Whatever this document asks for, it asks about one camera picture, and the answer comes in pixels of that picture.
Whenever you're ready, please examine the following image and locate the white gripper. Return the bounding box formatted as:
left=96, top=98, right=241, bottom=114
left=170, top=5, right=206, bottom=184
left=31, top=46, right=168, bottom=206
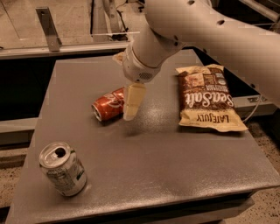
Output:
left=113, top=46, right=160, bottom=121

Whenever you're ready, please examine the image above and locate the red coke can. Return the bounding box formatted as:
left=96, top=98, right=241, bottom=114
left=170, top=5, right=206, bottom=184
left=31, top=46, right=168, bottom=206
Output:
left=92, top=87, right=124, bottom=122

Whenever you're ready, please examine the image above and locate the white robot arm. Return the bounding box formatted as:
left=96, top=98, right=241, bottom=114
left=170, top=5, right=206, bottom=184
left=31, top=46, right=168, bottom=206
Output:
left=122, top=0, right=280, bottom=107

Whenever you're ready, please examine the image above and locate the silver green soda can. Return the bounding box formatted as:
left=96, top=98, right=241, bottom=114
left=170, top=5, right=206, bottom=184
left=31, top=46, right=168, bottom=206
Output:
left=39, top=142, right=87, bottom=196

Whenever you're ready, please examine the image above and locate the brown sea salt chip bag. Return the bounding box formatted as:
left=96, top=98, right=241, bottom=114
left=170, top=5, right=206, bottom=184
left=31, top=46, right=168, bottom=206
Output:
left=176, top=64, right=248, bottom=132

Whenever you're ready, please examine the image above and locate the horizontal metal rail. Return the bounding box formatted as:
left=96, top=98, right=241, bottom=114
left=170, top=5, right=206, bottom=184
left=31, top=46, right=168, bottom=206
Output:
left=0, top=41, right=129, bottom=60

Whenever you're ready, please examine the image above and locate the left metal rail bracket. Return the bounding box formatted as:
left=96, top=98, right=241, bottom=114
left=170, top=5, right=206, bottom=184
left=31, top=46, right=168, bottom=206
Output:
left=36, top=7, right=62, bottom=52

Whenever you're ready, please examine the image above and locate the white cable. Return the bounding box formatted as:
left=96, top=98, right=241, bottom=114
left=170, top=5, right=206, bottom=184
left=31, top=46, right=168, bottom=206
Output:
left=241, top=94, right=263, bottom=123

